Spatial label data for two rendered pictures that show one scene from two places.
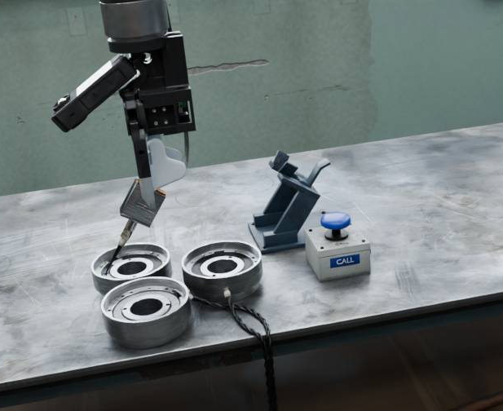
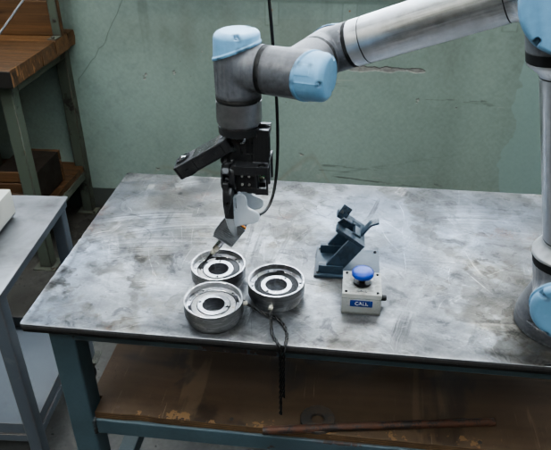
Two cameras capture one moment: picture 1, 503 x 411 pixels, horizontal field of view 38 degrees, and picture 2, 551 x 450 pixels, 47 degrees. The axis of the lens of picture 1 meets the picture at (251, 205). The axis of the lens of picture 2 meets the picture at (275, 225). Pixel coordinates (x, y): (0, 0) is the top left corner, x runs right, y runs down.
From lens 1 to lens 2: 0.35 m
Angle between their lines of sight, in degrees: 16
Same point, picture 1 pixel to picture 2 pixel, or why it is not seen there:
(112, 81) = (215, 153)
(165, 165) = (245, 212)
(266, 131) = (412, 129)
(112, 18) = (220, 113)
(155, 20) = (248, 120)
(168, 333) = (220, 328)
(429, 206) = (457, 267)
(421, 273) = (415, 327)
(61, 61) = not seen: hidden behind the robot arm
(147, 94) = (237, 166)
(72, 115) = (186, 170)
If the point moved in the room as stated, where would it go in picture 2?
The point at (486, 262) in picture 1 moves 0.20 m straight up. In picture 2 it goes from (467, 331) to (487, 234)
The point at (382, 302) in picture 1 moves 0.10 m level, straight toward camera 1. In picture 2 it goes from (373, 343) to (352, 382)
